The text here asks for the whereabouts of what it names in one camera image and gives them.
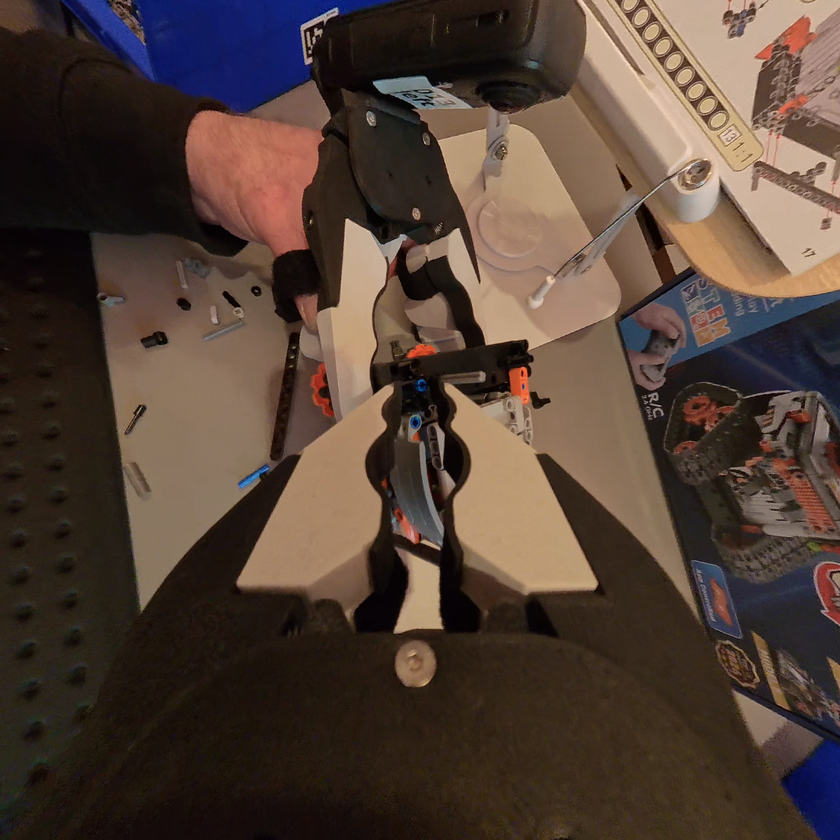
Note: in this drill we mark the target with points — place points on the grey angled piece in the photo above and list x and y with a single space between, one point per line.
197 266

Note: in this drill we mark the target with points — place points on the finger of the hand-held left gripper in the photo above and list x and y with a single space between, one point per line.
348 328
456 262

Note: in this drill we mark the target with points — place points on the printed robot kit box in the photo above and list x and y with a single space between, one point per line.
722 459

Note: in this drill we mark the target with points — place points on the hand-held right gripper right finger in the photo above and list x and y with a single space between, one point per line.
525 525

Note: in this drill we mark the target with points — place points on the blue connector pin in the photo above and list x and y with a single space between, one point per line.
254 477

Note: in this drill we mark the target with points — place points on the wooden book holder board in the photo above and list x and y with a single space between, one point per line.
754 279

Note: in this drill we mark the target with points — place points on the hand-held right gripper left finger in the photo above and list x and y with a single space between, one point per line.
308 525

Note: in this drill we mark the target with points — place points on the printed instruction booklet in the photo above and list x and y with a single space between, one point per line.
774 98

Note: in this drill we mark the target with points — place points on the blue bin with white label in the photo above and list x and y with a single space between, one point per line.
229 52

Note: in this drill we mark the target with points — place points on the black long holed beam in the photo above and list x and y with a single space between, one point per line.
285 394

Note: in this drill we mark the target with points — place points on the building block robot vehicle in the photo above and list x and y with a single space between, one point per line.
459 364

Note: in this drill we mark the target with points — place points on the person's left forearm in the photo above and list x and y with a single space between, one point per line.
98 131

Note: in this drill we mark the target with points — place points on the dark perforated pad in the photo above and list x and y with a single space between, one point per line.
52 459

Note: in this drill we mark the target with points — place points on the white knob rod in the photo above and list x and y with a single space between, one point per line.
541 292

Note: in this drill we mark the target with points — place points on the grey tube connector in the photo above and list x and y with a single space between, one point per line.
138 480

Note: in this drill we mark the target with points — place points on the white flat bar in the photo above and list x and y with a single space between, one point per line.
182 274

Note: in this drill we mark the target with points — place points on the grey thin axle rod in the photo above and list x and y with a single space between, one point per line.
223 330

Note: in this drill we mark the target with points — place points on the person's left hand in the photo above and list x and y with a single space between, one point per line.
256 184

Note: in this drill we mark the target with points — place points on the small grey connector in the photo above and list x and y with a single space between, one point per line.
110 298

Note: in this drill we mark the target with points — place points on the black long pin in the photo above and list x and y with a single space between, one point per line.
135 420

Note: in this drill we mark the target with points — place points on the black short pin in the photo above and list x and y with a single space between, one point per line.
232 302

